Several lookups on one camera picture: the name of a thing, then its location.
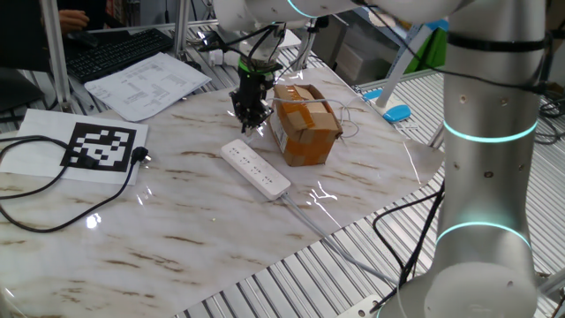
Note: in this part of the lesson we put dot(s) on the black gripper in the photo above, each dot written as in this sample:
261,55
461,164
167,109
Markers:
252,90

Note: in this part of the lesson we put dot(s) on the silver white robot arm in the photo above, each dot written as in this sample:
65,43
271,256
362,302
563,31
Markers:
485,176

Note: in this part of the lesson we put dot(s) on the white four-socket power strip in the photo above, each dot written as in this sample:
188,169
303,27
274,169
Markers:
256,168

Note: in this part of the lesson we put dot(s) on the white plug adapter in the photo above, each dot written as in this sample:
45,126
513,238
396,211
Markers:
216,57

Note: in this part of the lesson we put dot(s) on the person's bare hand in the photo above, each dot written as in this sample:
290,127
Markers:
73,20

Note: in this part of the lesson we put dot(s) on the cardboard box with orange tape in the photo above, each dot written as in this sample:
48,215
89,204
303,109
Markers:
309,141

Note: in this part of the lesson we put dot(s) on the printed white paper sheets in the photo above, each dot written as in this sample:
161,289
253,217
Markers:
145,86

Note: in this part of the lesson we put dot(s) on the white and blue desk lamp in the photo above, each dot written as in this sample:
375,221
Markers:
395,110

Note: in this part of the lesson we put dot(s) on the black computer keyboard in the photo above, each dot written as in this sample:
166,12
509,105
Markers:
115,53

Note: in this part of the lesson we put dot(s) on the fiducial marker paper sheet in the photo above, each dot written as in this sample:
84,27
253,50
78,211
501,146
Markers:
106,146

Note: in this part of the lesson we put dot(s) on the marble pattern table mat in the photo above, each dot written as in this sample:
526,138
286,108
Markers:
176,247

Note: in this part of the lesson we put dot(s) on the black computer mouse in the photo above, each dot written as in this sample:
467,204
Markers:
83,39

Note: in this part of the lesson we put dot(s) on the green board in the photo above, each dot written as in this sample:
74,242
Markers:
430,50

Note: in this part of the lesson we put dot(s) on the black monitor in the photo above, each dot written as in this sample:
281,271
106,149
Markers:
22,35

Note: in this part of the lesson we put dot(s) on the aluminium frame post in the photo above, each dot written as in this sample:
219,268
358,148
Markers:
437,134
182,26
55,53

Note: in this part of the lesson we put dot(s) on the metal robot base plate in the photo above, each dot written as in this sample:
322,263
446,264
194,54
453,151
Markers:
364,309

